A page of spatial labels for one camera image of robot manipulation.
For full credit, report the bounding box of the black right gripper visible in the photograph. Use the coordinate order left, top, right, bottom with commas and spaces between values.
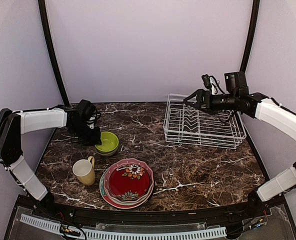
184, 88, 239, 115

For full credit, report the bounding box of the pink dotted bowl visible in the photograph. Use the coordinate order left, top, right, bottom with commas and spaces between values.
104, 158, 155, 205

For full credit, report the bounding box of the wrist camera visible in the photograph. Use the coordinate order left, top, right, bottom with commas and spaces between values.
86, 112, 102, 129
201, 74, 219, 95

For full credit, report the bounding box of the pale yellow mug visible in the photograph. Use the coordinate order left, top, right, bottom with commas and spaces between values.
72, 156, 96, 186

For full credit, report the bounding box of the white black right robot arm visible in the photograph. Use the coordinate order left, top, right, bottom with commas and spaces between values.
183, 71, 296, 217

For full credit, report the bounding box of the lime green cup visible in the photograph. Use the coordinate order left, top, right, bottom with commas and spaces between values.
95, 131, 119, 154

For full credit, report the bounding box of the pale green glass cup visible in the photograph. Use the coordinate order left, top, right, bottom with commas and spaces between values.
96, 148, 118, 157

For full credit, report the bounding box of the right black frame post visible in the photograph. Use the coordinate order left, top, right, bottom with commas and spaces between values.
239, 0, 260, 73

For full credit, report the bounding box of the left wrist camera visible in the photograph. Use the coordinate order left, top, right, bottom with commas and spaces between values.
86, 112, 102, 129

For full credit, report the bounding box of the striped rim cream plate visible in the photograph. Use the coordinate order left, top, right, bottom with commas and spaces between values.
147, 188, 155, 200

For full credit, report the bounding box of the white slotted cable duct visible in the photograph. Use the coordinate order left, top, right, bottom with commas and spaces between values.
19, 214, 227, 240

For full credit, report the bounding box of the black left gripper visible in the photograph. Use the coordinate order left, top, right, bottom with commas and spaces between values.
70, 120, 101, 146

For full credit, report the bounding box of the white wire dish rack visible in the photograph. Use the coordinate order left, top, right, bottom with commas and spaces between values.
163, 93, 247, 149

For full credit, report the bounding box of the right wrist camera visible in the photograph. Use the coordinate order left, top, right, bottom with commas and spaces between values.
201, 74, 219, 95

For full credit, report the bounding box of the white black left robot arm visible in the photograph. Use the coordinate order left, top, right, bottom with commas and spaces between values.
0, 99, 101, 218

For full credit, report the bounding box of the small red flower plate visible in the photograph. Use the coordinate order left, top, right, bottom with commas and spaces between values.
108, 163, 151, 202

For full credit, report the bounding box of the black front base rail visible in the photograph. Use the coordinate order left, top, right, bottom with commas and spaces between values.
15, 192, 286, 227

